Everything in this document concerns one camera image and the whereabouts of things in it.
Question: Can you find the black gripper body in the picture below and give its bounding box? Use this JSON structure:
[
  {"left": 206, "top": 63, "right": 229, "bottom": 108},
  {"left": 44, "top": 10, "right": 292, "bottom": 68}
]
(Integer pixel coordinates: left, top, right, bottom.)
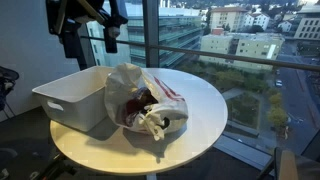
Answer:
[{"left": 45, "top": 0, "right": 128, "bottom": 35}]

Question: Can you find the purple white knitted cloth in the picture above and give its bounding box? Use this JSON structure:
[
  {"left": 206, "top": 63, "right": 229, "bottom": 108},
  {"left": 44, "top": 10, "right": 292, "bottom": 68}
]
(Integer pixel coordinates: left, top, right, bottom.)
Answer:
[{"left": 124, "top": 87, "right": 158, "bottom": 127}]

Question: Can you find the white plastic basket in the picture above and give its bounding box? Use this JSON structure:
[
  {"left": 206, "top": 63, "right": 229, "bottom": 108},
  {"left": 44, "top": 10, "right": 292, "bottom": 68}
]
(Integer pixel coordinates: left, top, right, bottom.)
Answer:
[{"left": 32, "top": 66, "right": 113, "bottom": 132}]

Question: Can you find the black chair at left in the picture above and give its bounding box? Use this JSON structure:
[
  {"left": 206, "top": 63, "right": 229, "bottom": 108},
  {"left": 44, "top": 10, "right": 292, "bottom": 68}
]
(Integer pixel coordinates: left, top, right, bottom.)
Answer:
[{"left": 0, "top": 66, "right": 19, "bottom": 111}]

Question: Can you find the round white table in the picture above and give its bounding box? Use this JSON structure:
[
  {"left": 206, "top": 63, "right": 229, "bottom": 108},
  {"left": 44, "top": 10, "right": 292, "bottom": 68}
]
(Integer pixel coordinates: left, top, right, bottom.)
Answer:
[{"left": 50, "top": 68, "right": 228, "bottom": 176}]

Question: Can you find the black tripod stand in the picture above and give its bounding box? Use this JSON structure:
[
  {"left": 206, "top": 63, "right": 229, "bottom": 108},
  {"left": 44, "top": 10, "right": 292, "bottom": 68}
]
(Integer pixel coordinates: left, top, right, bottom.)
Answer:
[{"left": 28, "top": 154, "right": 77, "bottom": 180}]

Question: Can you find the metal window railing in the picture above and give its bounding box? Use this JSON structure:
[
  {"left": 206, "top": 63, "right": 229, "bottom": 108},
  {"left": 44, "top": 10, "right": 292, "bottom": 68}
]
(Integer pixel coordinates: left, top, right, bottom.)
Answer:
[{"left": 79, "top": 35, "right": 320, "bottom": 72}]

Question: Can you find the wooden chair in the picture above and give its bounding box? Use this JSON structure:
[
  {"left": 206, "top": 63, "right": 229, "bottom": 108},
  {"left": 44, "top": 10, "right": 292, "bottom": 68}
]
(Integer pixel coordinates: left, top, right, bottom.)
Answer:
[{"left": 256, "top": 147, "right": 320, "bottom": 180}]

